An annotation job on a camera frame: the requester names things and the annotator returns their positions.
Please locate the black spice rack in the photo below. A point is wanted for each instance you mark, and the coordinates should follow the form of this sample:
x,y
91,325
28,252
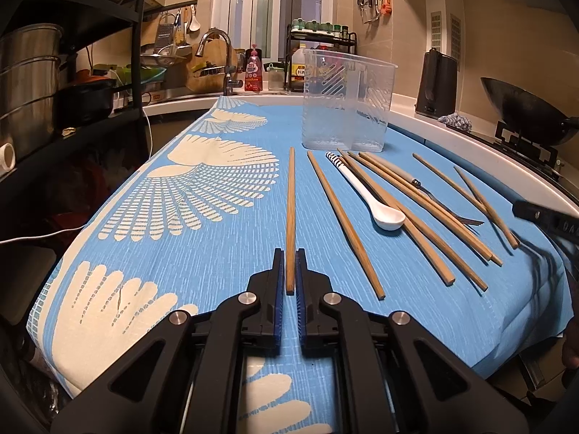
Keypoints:
x,y
344,41

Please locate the black electric kettle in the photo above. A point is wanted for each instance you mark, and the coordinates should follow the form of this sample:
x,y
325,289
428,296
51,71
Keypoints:
x,y
438,85

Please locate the wooden chopstick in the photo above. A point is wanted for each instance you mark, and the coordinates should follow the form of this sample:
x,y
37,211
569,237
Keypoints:
x,y
492,214
459,229
428,252
469,197
349,231
290,231
433,239

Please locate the blue white dish cloth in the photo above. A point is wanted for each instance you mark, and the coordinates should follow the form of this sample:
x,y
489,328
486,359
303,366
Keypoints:
x,y
457,122

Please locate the chrome kitchen faucet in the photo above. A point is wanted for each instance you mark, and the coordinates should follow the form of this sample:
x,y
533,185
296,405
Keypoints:
x,y
230,82

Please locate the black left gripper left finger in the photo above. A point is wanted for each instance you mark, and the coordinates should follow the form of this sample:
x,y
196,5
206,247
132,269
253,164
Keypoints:
x,y
185,374

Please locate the black wok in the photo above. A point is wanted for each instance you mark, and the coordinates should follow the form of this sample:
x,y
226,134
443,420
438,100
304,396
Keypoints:
x,y
529,115

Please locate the large steel pot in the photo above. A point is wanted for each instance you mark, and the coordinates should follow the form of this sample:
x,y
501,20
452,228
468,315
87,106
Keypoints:
x,y
29,80

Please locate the red dish soap bottle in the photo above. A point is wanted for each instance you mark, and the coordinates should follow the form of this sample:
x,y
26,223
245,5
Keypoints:
x,y
253,72

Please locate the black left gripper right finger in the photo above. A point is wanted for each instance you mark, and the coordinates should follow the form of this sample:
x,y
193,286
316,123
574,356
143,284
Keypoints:
x,y
391,374

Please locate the black metal shelf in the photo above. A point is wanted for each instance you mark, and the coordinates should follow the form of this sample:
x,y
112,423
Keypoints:
x,y
83,22

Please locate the white ceramic spoon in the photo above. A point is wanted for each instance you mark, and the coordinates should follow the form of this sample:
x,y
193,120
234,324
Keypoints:
x,y
387,218

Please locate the clear plastic utensil holder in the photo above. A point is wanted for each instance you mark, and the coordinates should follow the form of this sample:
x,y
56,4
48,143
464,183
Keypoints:
x,y
346,101

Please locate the blue patterned table mat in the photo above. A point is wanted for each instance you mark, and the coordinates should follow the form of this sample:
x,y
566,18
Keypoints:
x,y
188,229

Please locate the yellow oil bottle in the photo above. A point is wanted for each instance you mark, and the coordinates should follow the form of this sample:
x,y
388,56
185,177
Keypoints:
x,y
298,64

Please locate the dish drying rack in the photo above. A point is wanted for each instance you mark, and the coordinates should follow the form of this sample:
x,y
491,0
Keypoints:
x,y
165,41

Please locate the black gas stove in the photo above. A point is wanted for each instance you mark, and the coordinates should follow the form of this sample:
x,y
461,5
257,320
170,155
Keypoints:
x,y
544,160

